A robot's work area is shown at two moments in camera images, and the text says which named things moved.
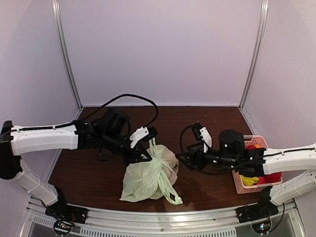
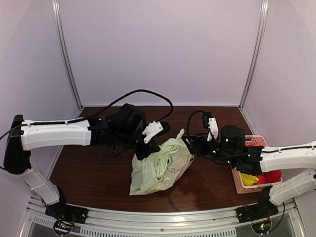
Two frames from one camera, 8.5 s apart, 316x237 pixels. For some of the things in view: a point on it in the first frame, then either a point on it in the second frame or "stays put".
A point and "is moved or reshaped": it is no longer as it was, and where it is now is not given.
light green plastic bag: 153,178 is moved or reshaped
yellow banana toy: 249,181 stays put
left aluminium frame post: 65,54 stays put
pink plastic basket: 253,139 stays put
